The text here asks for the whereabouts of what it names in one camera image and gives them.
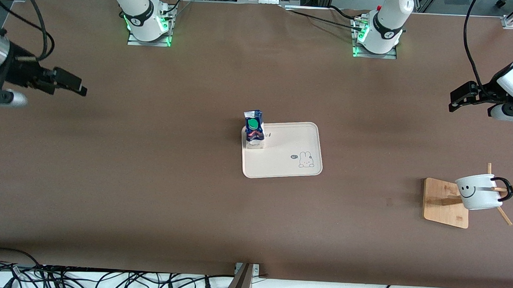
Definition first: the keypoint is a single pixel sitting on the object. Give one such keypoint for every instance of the wooden mug stand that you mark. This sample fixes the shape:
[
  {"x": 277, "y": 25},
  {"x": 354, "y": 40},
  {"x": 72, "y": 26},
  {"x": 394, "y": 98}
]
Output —
[{"x": 440, "y": 210}]

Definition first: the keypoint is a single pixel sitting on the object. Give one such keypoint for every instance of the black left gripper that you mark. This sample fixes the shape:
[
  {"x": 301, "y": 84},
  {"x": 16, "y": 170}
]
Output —
[{"x": 485, "y": 94}]

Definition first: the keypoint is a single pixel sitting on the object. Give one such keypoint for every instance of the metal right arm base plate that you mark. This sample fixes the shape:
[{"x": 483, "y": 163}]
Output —
[{"x": 149, "y": 43}]

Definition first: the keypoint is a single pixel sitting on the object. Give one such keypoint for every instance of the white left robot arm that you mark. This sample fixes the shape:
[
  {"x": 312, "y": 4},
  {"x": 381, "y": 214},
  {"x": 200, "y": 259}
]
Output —
[{"x": 386, "y": 25}]

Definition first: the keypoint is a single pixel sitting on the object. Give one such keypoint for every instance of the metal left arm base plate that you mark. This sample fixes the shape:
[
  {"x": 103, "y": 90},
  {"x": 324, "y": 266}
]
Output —
[{"x": 375, "y": 55}]

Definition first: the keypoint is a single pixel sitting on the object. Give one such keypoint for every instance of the brown table cover sheet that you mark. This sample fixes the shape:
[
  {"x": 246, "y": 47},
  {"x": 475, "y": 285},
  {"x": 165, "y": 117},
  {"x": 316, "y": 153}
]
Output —
[{"x": 194, "y": 223}]

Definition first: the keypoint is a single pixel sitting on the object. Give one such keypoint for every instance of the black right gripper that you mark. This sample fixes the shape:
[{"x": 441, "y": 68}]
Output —
[{"x": 22, "y": 69}]

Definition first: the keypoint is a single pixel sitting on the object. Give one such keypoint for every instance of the aluminium profile with bracket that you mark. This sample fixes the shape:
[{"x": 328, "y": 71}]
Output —
[{"x": 241, "y": 284}]

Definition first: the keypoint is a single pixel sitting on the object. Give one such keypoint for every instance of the blue milk carton green cap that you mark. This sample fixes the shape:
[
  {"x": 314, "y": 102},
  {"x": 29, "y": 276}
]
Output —
[{"x": 254, "y": 133}]

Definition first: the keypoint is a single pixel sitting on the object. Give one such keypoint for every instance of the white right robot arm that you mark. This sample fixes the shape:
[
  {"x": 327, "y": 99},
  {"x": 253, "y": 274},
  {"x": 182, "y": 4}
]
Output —
[{"x": 137, "y": 12}]

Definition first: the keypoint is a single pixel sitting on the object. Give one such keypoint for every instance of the cream rabbit print tray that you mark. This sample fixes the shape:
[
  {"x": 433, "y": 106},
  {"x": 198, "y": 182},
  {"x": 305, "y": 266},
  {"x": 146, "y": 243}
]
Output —
[{"x": 281, "y": 162}]

